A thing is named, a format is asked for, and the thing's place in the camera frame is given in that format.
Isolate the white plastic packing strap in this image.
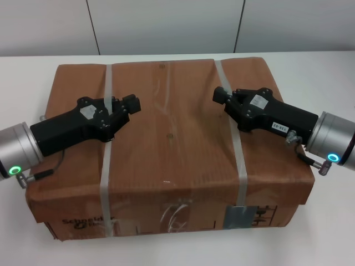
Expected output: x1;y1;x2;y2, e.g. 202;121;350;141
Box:
99;64;115;238
214;59;249;208

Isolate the gripper cable with connector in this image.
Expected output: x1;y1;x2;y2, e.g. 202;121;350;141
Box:
285;131;333;176
16;114;67;190

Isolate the right gripper cable with connector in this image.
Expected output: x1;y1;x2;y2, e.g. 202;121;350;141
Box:
285;131;333;176

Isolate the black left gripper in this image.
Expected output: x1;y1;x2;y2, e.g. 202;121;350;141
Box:
29;94;143;156

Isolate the left gripper cable with connector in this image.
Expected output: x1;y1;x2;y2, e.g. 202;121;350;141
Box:
16;114;67;190

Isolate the gray tape patch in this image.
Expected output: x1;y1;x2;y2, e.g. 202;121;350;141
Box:
223;205;256;230

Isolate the brown cardboard box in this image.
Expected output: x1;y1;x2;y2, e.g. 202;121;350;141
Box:
24;56;317;242

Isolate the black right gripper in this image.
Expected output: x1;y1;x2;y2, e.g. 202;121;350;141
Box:
212;86;319;145

